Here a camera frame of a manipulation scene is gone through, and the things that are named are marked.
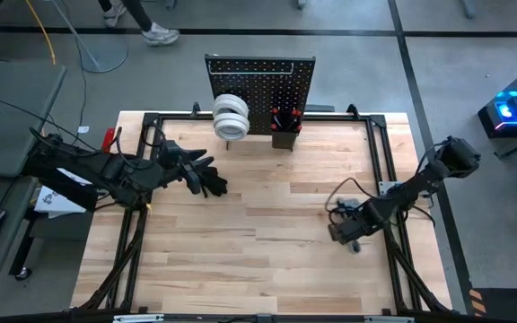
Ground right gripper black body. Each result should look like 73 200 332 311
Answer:
328 198 386 247

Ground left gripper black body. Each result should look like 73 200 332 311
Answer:
149 152 186 186

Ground black backpack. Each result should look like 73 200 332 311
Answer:
195 164 230 199

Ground black perforated peg board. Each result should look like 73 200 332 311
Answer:
204 54 317 136

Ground small red box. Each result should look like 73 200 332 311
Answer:
100 127 117 154

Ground black plastic hanging bin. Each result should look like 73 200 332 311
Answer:
269 107 304 153

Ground white printed paper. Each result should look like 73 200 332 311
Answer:
32 168 93 220

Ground person's feet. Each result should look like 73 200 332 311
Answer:
98 0 181 48

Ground gray round-base floor stand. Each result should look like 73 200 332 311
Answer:
49 0 129 74

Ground gray side desk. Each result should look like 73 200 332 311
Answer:
0 60 67 291

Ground black mat with orange stripes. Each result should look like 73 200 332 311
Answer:
468 286 517 323

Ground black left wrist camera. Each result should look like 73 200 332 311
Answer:
158 138 182 159

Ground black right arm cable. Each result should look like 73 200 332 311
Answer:
324 177 379 225

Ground black metal table frame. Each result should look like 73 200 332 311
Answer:
72 101 455 323

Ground yellow cable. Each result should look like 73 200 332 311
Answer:
23 0 57 65

